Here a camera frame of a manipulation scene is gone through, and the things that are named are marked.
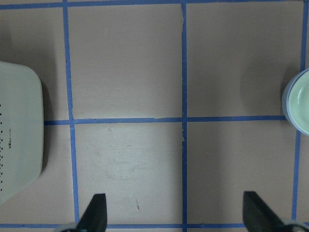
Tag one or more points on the blue bowl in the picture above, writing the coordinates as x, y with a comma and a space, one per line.
286, 92

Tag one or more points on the cream chrome toaster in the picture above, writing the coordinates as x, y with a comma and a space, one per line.
21, 129

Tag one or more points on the green bowl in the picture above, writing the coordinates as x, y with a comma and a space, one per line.
299, 103

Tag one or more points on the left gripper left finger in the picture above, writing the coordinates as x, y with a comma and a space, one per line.
94, 218

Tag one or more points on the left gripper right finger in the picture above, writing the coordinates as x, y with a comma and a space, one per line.
258, 217

